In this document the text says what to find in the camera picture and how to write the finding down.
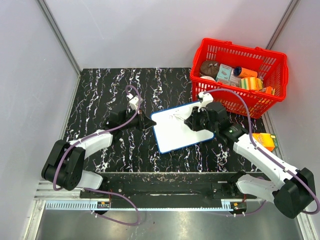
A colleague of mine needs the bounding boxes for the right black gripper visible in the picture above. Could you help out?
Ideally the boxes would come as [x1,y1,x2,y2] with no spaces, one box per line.
[184,105,218,134]

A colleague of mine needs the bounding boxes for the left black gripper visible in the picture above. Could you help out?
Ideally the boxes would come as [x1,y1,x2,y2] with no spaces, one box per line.
[120,107,156,132]

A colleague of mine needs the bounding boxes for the red capped whiteboard marker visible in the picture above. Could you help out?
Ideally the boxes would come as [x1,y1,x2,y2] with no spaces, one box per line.
[173,114,185,122]

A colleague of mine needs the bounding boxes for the blue framed whiteboard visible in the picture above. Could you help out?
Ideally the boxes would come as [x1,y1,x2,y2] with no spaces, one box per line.
[150,101,214,154]

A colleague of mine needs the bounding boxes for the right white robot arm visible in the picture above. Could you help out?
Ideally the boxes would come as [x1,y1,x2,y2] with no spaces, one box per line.
[184,102,320,219]

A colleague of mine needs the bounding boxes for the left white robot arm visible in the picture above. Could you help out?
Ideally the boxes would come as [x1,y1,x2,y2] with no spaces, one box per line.
[41,110,157,198]

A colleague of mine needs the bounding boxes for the white round lid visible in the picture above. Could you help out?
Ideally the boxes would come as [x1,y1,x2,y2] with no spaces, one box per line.
[200,76,215,82]

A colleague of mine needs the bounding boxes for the brown round bun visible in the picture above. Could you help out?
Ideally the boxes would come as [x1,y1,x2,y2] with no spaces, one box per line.
[199,60,220,78]

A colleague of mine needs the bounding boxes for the teal small box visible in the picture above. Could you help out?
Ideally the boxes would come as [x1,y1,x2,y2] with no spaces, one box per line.
[215,64,233,82]

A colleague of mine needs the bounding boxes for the pale pink box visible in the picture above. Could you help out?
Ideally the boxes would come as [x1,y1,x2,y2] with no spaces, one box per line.
[229,69,241,87]

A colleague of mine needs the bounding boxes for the red plastic shopping basket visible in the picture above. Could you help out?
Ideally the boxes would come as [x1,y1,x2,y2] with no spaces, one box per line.
[190,38,289,119]

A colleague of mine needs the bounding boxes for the orange tube blue cap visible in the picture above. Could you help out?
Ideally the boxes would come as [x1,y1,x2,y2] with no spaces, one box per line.
[234,66,258,78]

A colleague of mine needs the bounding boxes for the yellow green sponge pack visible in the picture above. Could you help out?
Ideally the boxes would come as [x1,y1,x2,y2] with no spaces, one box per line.
[239,77,264,91]

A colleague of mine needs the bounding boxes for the orange juice carton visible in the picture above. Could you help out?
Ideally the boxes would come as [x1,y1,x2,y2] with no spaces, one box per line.
[252,133,279,152]

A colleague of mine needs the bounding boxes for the orange snack box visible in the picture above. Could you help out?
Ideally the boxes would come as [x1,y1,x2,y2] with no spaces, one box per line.
[258,86,275,95]

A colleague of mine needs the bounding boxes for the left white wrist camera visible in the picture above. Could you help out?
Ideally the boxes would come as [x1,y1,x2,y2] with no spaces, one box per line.
[126,93,144,111]

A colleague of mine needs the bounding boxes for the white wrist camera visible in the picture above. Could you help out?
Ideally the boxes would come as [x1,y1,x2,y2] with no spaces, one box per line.
[197,91,214,113]
[126,93,144,111]

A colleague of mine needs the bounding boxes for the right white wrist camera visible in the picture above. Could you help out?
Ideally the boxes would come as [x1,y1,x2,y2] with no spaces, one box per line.
[197,91,214,113]

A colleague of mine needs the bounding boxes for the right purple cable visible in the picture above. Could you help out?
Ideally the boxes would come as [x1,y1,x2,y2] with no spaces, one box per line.
[202,88,317,217]

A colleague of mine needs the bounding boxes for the purple cable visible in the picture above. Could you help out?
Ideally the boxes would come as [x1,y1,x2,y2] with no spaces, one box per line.
[53,84,141,225]
[202,88,317,217]

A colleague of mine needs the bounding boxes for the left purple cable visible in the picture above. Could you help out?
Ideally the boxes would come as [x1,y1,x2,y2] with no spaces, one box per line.
[53,84,141,225]

